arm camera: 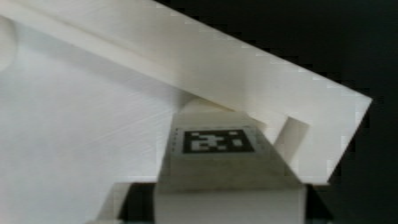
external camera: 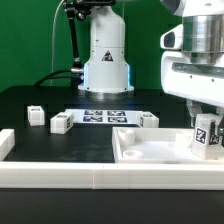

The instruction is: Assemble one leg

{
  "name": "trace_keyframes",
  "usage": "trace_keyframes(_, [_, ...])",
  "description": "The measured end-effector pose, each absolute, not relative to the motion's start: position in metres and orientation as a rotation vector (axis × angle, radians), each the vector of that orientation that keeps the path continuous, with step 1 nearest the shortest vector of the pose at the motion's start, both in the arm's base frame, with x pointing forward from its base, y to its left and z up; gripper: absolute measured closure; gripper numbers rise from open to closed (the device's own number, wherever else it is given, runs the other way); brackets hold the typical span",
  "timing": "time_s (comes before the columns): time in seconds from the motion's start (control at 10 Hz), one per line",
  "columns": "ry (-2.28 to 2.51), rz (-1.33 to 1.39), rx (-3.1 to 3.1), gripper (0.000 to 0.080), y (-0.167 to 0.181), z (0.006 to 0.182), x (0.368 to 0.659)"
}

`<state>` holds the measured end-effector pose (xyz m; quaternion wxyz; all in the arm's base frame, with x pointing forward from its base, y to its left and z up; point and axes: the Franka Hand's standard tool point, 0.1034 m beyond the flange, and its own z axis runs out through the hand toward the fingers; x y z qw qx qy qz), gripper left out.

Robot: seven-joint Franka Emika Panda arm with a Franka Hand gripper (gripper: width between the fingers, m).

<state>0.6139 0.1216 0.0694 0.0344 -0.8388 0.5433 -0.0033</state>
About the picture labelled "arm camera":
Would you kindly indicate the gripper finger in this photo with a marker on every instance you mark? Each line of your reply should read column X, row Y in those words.
column 113, row 205

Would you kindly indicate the white table leg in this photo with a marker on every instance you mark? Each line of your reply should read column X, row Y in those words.
column 227, row 183

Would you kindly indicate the white square tabletop part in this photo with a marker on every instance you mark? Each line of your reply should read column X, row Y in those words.
column 108, row 62

